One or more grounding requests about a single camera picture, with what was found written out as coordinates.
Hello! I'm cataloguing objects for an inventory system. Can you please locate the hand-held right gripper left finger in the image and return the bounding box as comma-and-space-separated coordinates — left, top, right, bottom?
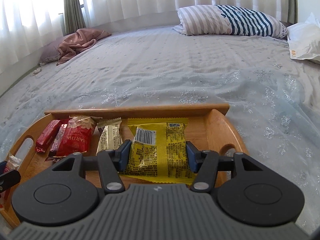
51, 140, 132, 195

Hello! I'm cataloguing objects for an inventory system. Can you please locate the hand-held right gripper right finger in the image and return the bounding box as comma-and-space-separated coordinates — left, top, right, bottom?
185, 141, 269, 193

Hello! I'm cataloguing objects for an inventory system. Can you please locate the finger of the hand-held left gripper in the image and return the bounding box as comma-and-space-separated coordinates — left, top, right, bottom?
0, 161, 22, 193

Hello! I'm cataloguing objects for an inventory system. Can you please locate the white candy packet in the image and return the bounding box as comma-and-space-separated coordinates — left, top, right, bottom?
5, 155, 23, 173

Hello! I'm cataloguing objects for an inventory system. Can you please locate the wooden serving tray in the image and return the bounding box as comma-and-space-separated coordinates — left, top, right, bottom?
0, 103, 250, 228

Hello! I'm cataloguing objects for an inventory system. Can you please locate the yellow snack packet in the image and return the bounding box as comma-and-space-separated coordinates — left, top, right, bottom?
118, 118, 198, 183

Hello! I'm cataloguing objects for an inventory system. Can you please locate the wide red snack packet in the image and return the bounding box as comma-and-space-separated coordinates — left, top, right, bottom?
56, 116, 97, 157

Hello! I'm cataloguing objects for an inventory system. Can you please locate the long red snack packet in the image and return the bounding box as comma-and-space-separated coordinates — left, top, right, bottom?
36, 120, 62, 153

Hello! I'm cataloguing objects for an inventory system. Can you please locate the grey snowflake bedspread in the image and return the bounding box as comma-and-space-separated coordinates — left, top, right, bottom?
0, 24, 320, 230

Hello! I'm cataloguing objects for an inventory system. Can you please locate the pink crumpled cloth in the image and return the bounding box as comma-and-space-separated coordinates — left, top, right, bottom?
56, 29, 112, 66

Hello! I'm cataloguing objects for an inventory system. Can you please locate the mauve pillow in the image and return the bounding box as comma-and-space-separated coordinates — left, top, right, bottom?
39, 36, 68, 65

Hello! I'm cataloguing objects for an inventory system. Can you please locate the striped pillow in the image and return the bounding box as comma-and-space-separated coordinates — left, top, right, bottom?
172, 4, 288, 39

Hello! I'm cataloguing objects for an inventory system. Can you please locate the green curtain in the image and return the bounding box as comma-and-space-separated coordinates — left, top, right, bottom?
287, 0, 298, 23
62, 0, 87, 37

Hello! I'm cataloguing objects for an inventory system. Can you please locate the white pillow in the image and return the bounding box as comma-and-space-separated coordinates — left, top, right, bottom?
286, 12, 320, 64

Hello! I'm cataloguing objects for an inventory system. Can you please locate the white wardrobe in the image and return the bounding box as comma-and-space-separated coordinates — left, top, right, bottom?
297, 0, 320, 24

